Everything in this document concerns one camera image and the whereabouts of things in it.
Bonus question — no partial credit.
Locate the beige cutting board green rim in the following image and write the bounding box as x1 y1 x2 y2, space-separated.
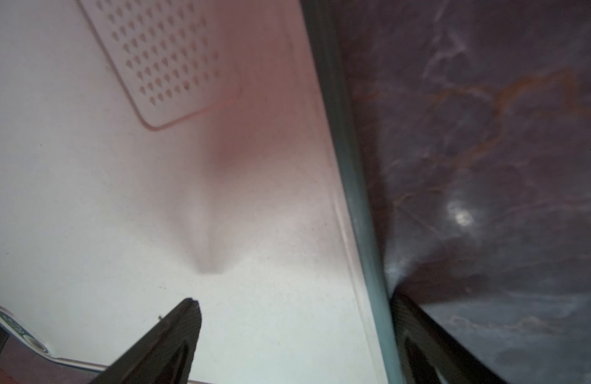
0 1 403 383

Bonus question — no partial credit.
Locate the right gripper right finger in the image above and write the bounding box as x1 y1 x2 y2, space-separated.
391 291 505 383

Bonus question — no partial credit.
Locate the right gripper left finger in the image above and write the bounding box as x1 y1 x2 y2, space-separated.
92 299 202 384

